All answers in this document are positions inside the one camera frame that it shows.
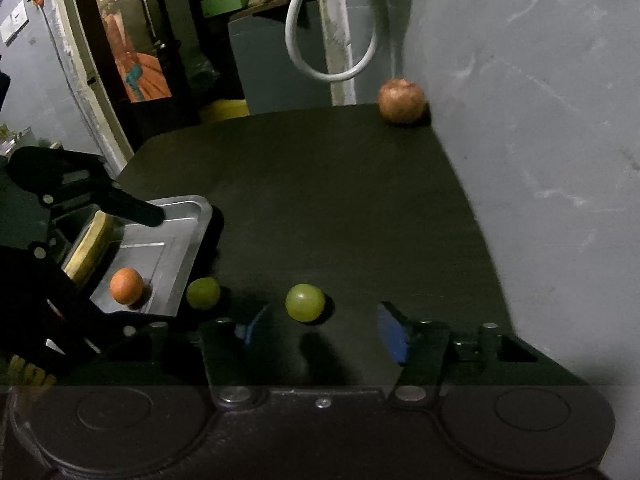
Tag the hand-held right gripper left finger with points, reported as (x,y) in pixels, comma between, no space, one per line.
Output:
(254,324)

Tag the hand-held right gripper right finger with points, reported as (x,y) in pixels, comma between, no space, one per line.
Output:
(392,332)

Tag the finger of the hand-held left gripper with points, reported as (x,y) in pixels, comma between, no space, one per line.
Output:
(85,180)
(95,327)

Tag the orange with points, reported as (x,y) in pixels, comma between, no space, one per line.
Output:
(126,285)

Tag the yellow-green round fruit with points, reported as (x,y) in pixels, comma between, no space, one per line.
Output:
(305,303)
(203,293)

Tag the yellow sponge block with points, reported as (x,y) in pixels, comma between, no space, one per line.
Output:
(92,247)

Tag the silver metal tray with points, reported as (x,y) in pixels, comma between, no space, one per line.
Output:
(165,255)

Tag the person's left hand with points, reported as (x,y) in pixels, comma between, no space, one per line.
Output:
(31,372)

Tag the yellow container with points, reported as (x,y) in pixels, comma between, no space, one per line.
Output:
(225,111)

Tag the green box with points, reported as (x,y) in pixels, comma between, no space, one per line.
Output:
(225,2)

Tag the grey cabinet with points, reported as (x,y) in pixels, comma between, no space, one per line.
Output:
(280,60)

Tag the red apple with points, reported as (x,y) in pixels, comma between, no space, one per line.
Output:
(401,101)

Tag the white light switch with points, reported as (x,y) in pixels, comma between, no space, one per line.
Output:
(14,22)

